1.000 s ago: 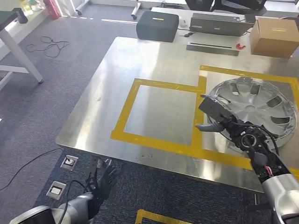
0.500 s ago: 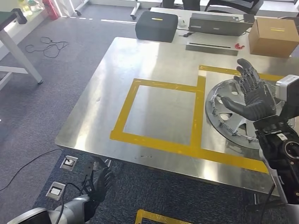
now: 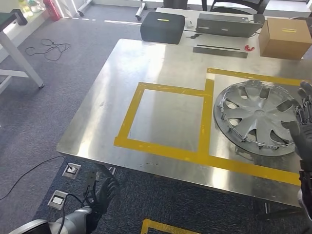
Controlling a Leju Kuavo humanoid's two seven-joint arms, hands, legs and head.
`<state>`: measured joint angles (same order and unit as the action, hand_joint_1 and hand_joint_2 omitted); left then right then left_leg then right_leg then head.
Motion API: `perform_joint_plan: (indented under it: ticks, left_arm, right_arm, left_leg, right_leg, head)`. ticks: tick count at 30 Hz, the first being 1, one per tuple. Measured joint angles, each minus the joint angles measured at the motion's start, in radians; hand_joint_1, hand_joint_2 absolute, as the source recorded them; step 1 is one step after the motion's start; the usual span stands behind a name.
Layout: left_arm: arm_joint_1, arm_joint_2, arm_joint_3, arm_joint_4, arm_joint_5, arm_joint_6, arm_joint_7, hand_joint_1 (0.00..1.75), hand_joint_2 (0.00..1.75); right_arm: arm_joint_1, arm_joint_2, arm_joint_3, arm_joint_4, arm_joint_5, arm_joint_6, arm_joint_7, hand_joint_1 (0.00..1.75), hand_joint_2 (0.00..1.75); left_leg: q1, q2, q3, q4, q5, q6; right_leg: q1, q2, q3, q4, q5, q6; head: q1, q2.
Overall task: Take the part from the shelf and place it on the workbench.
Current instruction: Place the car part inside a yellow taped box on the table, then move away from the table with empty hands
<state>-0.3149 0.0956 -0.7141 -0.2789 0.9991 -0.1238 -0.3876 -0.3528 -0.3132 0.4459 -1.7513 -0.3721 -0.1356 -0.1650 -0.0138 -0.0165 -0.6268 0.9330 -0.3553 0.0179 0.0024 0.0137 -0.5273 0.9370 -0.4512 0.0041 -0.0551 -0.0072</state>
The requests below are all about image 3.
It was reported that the black case yellow label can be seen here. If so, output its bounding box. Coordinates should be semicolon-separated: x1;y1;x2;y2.
140;11;185;45

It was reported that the cardboard box yellow label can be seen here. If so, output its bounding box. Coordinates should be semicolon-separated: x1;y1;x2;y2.
258;18;312;60

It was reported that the red floor object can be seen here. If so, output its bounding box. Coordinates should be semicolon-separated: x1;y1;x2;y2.
44;0;60;22

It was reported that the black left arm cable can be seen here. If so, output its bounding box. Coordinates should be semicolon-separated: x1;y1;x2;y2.
57;193;84;234

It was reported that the yellow tape on workbench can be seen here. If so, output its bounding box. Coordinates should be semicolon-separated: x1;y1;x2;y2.
113;67;309;187

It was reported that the grey flat metal plate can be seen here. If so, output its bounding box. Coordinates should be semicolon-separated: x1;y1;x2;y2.
193;43;249;59

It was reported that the steel floor socket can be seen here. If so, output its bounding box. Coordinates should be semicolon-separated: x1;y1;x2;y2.
48;190;69;211
62;162;82;180

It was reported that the silver wheel hubcap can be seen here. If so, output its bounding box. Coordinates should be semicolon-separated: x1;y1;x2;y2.
213;79;301;157

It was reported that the grey laptop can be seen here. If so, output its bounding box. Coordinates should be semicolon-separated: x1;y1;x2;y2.
196;13;264;38

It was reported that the steel workbench table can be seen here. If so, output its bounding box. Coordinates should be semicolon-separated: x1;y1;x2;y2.
57;39;312;221

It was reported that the grey table foot bar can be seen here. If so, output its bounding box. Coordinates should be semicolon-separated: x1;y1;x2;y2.
135;0;147;21

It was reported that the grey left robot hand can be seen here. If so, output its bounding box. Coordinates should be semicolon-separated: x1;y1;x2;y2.
94;176;120;215

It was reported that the yellow floor tape square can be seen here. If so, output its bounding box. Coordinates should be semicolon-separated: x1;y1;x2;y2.
141;218;200;234

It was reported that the white frame green table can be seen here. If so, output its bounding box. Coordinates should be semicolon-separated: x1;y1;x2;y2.
0;9;45;95

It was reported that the small black box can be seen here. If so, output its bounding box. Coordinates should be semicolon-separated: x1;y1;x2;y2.
11;9;28;26

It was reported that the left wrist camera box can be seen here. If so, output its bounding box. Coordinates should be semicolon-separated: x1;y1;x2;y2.
84;171;100;201

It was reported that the black floor cable loop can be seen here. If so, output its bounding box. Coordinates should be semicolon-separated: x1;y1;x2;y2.
25;38;71;62

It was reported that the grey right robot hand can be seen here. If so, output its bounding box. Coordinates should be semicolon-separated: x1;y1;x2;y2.
282;80;312;162

